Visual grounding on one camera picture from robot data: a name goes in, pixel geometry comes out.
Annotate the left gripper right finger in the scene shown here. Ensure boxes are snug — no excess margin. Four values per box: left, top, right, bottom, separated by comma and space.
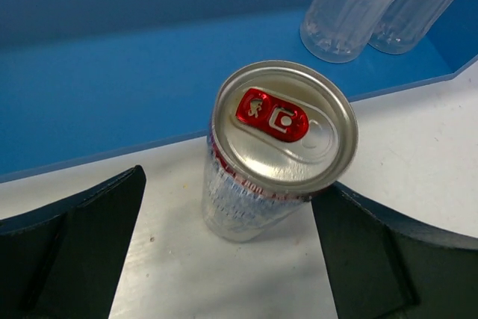
311, 182, 477, 318

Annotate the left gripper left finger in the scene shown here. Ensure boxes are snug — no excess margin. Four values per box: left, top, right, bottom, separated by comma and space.
1, 165, 146, 318

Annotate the Red Bull can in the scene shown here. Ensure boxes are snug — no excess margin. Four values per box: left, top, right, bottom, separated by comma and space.
202, 61, 359, 242

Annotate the blue and yellow shelf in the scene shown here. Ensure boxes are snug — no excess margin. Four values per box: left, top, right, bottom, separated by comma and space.
1, 0, 477, 182

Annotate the left Pocari Sweat bottle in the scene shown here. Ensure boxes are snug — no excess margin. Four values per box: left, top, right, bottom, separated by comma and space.
299, 0, 394, 64

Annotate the pocari sweat bottle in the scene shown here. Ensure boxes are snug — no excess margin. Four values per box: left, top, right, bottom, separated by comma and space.
369, 0, 454, 55
299, 0, 394, 64

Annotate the right Pocari Sweat bottle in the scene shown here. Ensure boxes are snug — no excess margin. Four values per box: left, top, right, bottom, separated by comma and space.
369, 0, 454, 55

